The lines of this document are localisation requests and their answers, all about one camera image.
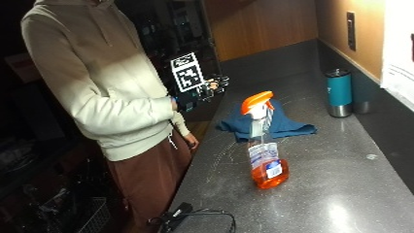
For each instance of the dark wall outlet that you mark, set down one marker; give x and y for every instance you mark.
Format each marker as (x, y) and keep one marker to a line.
(350, 30)

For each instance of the orange spray bottle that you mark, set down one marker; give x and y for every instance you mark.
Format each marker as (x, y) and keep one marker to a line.
(264, 152)

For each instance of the blue cloth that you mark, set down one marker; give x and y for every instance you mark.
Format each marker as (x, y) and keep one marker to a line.
(288, 124)

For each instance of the the person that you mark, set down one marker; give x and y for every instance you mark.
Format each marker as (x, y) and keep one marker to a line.
(102, 81)

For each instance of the black power adapter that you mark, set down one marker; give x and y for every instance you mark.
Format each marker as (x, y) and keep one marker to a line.
(175, 214)

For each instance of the teal steel tumbler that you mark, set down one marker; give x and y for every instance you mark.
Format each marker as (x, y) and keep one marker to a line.
(338, 92)

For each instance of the white panel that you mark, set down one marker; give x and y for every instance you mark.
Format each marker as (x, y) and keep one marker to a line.
(398, 55)

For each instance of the white marker cube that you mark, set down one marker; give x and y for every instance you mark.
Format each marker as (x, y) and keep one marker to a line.
(186, 73)

